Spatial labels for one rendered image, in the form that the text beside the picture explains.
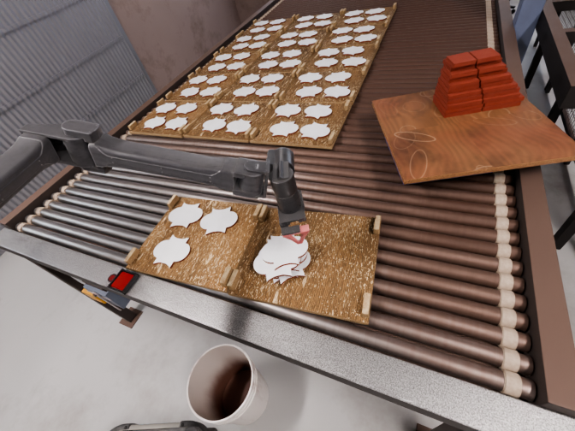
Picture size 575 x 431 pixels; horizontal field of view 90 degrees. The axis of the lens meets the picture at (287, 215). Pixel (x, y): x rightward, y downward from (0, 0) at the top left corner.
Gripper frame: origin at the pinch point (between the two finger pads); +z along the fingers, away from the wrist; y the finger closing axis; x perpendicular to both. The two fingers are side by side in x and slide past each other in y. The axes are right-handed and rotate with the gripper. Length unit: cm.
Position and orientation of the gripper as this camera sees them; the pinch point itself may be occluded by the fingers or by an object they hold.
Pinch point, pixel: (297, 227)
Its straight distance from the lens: 79.4
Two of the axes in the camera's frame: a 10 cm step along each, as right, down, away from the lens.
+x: -9.7, 2.2, 0.9
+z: 2.1, 6.5, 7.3
